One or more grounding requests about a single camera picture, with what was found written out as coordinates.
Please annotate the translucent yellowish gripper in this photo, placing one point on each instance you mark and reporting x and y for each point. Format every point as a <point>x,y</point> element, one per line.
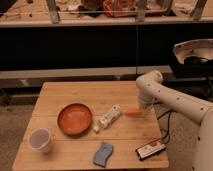
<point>145,109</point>

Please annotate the orange pepper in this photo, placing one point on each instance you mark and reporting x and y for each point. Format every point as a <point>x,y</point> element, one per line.
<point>133,112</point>

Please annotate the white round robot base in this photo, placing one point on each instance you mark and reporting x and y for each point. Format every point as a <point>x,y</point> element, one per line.
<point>201,48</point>

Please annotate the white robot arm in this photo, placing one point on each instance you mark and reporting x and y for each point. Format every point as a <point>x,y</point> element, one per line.
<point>200,111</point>

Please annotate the orange ceramic bowl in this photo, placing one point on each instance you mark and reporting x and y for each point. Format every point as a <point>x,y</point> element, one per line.
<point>74,119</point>

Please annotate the white remote controller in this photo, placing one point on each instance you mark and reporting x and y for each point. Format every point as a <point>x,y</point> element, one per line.
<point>107,118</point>

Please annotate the black and white electronic box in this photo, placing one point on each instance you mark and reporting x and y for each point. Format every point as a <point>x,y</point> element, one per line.
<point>150,149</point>

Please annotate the blue sponge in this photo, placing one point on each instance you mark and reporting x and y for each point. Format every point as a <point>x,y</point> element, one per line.
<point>101,156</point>

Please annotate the wooden table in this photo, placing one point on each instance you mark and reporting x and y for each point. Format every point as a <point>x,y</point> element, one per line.
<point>76,153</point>

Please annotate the orange crate in background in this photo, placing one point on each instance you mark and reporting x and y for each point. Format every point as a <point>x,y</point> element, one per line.
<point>119,8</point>

